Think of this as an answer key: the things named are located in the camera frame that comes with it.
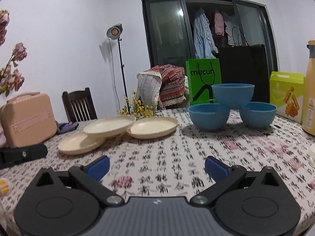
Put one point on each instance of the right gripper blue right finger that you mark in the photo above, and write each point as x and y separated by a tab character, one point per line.
226	179

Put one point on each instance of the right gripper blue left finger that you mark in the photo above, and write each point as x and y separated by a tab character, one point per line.
87	178

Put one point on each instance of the cream plate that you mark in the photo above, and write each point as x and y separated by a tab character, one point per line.
109	127
153	127
79	143

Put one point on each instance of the blue bowl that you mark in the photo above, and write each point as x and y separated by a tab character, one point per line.
233	96
258	114
209	116

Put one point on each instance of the blue bowl top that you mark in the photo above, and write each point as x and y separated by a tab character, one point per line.
233	96

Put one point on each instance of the pink small suitcase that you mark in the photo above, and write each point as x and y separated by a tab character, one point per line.
28	119

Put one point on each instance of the calligraphy print tablecloth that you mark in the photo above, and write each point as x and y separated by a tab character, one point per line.
175	165

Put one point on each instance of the grey purple cloth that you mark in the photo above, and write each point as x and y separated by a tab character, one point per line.
63	128

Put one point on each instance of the dark wooden chair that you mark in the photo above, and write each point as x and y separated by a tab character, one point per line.
79	106

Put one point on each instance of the dried pink flowers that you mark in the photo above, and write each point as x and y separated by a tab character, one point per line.
11	77

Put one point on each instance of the yellow flower branch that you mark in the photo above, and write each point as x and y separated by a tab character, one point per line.
136	108

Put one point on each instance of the white plastic bag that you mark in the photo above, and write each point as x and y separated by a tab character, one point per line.
311	155

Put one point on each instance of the green mucun paper bag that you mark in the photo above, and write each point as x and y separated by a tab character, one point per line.
202	74

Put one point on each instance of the yellow-green snack box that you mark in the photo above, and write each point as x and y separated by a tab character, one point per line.
286	93

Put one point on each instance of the chair with patterned blanket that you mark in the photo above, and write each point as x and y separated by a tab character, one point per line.
162	85

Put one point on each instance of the black paper bag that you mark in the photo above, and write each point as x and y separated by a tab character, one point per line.
246	64

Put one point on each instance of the yellow thermos jug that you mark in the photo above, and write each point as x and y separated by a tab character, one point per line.
309	92

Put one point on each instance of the light blue hanging shirt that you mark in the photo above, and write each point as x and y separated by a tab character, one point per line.
203	40

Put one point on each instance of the white hanging garment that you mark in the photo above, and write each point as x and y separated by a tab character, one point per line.
230	29

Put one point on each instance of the pink hanging garment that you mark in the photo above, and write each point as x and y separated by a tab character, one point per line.
218	23

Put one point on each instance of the black sliding window frame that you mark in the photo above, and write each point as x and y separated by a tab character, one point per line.
170	34

